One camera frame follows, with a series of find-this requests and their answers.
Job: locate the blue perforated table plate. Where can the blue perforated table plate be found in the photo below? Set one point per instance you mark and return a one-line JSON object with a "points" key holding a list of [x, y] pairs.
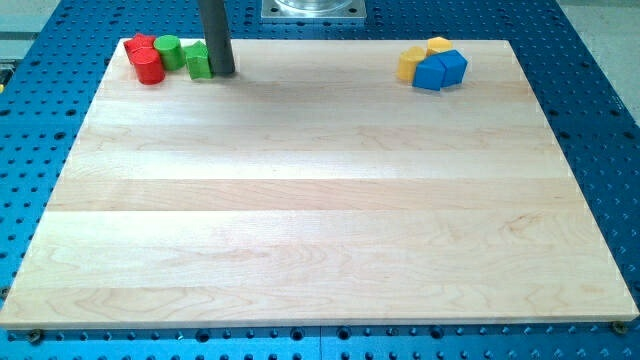
{"points": [[51, 90]]}

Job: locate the blue pentagon block front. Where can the blue pentagon block front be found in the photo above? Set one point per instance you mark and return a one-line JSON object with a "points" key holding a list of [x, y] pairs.
{"points": [[429, 74]]}

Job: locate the yellow hexagon block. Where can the yellow hexagon block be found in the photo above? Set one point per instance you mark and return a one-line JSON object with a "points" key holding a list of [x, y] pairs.
{"points": [[438, 45]]}

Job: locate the green star block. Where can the green star block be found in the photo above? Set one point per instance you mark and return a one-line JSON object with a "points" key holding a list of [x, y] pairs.
{"points": [[197, 61]]}

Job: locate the blue cube block rear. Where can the blue cube block rear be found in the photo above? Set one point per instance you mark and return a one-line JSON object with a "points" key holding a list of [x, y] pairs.
{"points": [[455, 65]]}

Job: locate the red star block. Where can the red star block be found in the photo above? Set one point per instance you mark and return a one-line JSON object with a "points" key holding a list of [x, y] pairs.
{"points": [[138, 42]]}

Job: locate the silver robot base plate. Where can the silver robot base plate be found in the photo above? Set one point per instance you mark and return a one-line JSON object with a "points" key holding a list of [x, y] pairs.
{"points": [[283, 10]]}

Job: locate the light wooden board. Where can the light wooden board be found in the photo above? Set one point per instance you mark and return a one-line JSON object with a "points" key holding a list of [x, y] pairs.
{"points": [[315, 188]]}

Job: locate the green cylinder block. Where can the green cylinder block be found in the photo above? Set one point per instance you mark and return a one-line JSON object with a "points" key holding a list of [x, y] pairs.
{"points": [[170, 50]]}

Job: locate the board clamp screw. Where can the board clamp screw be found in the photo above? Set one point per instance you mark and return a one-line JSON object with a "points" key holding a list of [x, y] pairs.
{"points": [[34, 336], [619, 327]]}

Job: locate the right board clamp screw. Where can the right board clamp screw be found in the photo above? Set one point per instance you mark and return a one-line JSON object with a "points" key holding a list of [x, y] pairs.
{"points": [[619, 327]]}

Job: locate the left board clamp screw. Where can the left board clamp screw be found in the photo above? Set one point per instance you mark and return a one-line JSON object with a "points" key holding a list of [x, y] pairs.
{"points": [[34, 336]]}

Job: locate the yellow heart block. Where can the yellow heart block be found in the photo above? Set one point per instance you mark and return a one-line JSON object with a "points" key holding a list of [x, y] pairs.
{"points": [[408, 61]]}

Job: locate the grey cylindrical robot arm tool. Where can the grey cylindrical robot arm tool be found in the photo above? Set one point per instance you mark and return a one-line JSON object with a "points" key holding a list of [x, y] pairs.
{"points": [[216, 32]]}

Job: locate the red cylinder block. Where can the red cylinder block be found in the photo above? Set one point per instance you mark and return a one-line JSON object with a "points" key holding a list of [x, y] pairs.
{"points": [[148, 66]]}

